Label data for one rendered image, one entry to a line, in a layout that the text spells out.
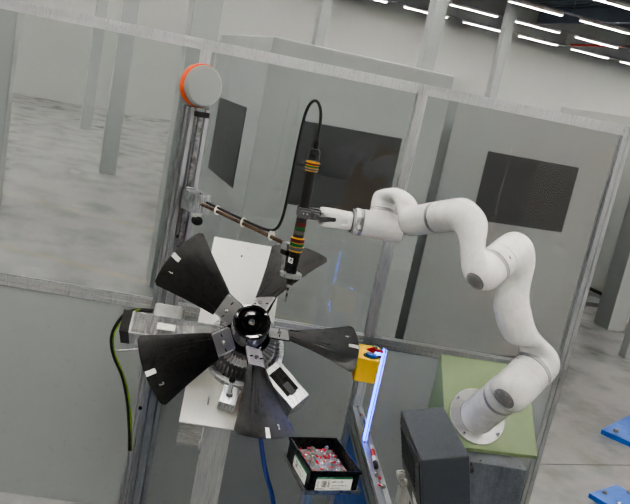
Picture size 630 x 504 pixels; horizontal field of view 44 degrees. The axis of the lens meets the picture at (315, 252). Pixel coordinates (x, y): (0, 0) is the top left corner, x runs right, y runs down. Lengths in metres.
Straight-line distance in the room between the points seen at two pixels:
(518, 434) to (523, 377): 0.47
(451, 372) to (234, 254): 0.87
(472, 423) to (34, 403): 1.82
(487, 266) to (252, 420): 0.83
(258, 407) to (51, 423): 1.33
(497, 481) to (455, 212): 0.93
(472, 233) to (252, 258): 1.00
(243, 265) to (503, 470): 1.12
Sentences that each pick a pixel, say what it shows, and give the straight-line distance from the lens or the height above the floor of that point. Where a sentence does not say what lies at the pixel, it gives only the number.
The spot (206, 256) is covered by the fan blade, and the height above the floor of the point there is 1.37.
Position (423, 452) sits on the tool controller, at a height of 1.23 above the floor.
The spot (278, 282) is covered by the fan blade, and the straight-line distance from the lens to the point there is 2.55.
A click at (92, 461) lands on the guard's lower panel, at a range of 3.55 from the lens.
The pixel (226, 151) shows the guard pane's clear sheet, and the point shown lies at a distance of 3.10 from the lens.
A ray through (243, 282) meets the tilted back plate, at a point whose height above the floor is 1.24.
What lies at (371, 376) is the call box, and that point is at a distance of 2.82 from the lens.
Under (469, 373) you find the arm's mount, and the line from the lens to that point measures 2.73.
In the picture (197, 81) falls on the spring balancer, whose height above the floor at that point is 1.89.
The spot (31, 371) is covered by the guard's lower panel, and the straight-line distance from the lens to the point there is 3.43.
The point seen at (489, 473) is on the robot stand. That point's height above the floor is 0.90.
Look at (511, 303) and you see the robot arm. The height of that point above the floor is 1.50.
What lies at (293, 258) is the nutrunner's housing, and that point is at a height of 1.44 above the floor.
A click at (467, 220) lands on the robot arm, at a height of 1.70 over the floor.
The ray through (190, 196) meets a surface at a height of 1.49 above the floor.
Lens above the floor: 1.97
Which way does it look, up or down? 12 degrees down
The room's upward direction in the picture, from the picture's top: 11 degrees clockwise
